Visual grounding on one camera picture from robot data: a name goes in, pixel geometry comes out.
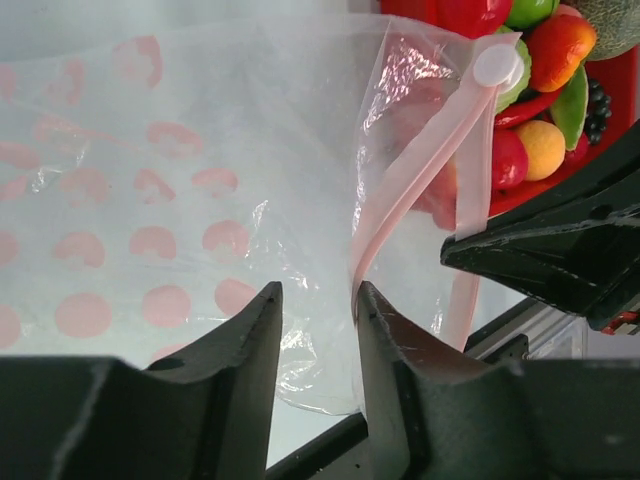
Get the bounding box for red toy tomato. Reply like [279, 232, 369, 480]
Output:
[491, 130, 529, 190]

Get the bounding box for red toy chili pepper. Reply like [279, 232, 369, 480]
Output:
[494, 90, 562, 129]

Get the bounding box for green toy apple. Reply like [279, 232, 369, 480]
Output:
[505, 0, 560, 30]

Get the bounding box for yellow-orange toy apricot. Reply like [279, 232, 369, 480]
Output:
[515, 120, 566, 182]

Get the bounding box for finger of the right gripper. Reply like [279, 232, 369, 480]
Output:
[440, 125, 639, 331]

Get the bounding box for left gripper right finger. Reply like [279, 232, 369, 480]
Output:
[356, 283, 639, 479]

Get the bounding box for aluminium frame rail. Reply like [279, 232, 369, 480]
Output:
[465, 299, 588, 365]

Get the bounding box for orange-red toy peach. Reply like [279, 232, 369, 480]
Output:
[525, 14, 597, 93]

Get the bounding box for green toy pea pod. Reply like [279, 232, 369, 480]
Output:
[550, 65, 589, 151]

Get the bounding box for clear pink-dotted zip bag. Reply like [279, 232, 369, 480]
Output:
[1, 15, 524, 415]

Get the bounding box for black toy grapes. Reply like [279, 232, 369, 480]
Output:
[583, 79, 612, 146]

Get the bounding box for green toy cabbage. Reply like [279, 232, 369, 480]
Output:
[492, 24, 531, 115]

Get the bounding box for red plastic tray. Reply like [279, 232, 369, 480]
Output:
[379, 0, 640, 219]

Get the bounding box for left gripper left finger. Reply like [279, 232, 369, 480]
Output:
[1, 282, 283, 479]

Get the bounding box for red toy apple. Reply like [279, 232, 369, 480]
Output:
[436, 0, 513, 39]

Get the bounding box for green toy melon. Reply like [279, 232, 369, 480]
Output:
[576, 0, 639, 61]

